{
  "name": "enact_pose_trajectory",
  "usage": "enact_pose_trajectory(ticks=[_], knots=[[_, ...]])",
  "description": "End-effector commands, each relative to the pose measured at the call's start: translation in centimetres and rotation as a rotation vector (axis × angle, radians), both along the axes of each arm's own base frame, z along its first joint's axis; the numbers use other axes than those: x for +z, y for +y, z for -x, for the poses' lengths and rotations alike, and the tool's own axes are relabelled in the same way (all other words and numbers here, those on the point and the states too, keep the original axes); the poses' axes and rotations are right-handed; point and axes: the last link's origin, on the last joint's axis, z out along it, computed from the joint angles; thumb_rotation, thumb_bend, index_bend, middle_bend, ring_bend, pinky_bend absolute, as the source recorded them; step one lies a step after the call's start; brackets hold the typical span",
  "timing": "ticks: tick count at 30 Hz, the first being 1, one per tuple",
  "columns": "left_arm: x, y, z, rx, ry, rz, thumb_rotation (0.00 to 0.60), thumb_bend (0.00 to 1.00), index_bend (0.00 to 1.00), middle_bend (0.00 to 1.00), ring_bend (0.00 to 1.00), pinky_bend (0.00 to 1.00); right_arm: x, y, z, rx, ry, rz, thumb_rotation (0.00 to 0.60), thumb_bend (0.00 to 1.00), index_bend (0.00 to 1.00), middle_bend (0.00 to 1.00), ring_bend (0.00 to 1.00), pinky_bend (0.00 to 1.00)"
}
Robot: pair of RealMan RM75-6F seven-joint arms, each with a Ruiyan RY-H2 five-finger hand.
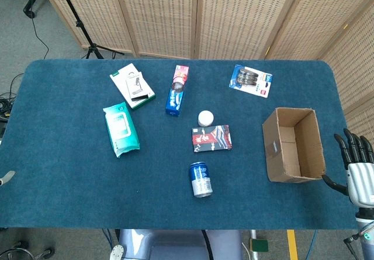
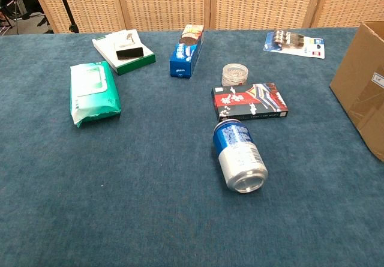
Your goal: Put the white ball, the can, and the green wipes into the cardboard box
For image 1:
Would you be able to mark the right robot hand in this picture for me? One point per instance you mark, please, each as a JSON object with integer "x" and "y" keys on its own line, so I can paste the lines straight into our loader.
{"x": 360, "y": 181}

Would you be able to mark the blue and white can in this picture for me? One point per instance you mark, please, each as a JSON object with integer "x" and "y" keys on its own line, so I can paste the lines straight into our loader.
{"x": 201, "y": 181}

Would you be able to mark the white round jar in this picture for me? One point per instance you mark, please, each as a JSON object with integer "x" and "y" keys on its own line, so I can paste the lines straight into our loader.
{"x": 205, "y": 118}

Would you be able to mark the green wet wipes pack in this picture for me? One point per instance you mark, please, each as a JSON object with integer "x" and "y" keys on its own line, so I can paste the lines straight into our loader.
{"x": 121, "y": 128}

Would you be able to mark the brown cardboard box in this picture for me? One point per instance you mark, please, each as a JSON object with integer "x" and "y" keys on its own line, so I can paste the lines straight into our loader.
{"x": 274, "y": 160}

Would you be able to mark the red black card box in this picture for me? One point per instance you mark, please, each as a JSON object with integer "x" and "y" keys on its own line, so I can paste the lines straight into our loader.
{"x": 211, "y": 138}

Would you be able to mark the blue cookie box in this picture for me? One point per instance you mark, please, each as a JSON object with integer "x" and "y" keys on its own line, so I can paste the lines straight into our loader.
{"x": 176, "y": 96}

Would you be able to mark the small white black box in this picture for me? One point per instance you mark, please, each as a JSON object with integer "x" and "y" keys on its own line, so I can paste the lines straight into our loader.
{"x": 135, "y": 86}

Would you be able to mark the white and green flat box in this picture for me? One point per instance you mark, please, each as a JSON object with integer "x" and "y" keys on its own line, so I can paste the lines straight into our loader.
{"x": 119, "y": 79}

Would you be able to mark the grey metal table leg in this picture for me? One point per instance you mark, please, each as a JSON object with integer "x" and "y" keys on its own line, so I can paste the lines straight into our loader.
{"x": 254, "y": 233}

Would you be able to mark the green block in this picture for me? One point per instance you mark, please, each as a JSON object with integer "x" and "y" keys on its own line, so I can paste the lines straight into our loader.
{"x": 258, "y": 244}

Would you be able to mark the battery blister pack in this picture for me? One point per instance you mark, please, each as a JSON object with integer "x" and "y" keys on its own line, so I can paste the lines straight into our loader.
{"x": 251, "y": 80}

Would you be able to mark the blue grey robot torso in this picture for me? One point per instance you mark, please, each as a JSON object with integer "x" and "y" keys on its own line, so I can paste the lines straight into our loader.
{"x": 175, "y": 245}

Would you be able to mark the blue table mat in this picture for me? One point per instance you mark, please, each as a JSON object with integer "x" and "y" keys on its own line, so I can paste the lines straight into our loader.
{"x": 73, "y": 184}

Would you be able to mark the black tripod stand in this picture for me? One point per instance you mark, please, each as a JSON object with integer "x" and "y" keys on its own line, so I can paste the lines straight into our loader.
{"x": 81, "y": 27}

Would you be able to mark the black wheeled base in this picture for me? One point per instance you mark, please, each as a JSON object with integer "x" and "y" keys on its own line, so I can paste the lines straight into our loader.
{"x": 17, "y": 252}

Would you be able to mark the grey tipped black lever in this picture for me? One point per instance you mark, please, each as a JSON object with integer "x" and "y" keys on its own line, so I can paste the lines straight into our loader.
{"x": 7, "y": 177}

